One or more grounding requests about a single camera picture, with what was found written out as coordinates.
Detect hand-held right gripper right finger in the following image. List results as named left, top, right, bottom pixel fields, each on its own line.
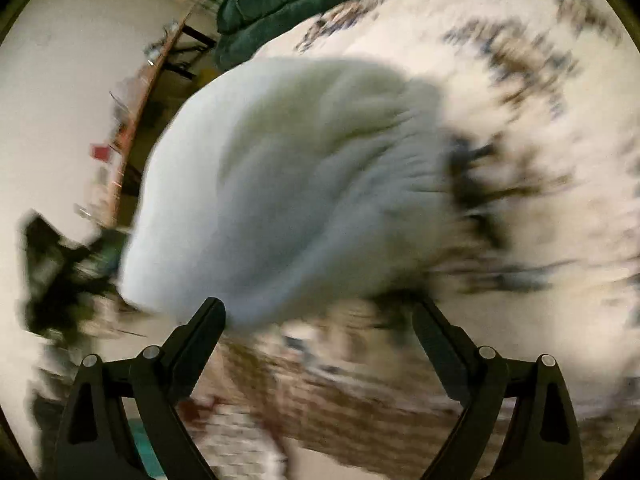
left=411, top=300, right=584, bottom=480

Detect long wooden table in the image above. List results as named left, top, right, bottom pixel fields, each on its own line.
left=106, top=4, right=222, bottom=227

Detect light green pants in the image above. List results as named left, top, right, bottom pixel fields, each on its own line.
left=117, top=56, right=453, bottom=333

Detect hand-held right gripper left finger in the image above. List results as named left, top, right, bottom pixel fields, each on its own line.
left=52, top=297, right=227, bottom=480

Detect printed blanket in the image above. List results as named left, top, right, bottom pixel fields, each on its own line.
left=30, top=0, right=640, bottom=480

